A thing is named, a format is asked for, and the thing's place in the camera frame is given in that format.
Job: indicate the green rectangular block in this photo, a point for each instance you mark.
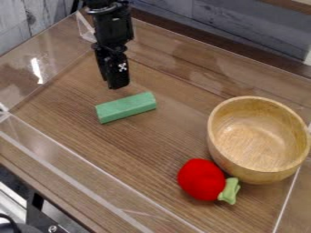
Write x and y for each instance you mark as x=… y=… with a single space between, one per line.
x=126 y=107

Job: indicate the light wooden bowl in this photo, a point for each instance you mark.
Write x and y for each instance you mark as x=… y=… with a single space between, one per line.
x=258 y=139

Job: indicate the clear acrylic tray wall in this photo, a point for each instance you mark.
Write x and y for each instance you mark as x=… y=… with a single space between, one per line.
x=102 y=202

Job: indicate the red plush tomato toy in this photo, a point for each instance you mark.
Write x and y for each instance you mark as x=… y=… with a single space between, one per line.
x=204 y=181

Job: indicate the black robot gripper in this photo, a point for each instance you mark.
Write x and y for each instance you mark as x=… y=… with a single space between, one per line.
x=113 y=32

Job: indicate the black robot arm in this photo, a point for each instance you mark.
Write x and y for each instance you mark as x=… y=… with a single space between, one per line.
x=113 y=24

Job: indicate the clear acrylic corner bracket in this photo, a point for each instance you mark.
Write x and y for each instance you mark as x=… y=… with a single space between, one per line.
x=86 y=29

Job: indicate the black table clamp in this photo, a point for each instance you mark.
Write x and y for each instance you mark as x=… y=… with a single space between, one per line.
x=38 y=219

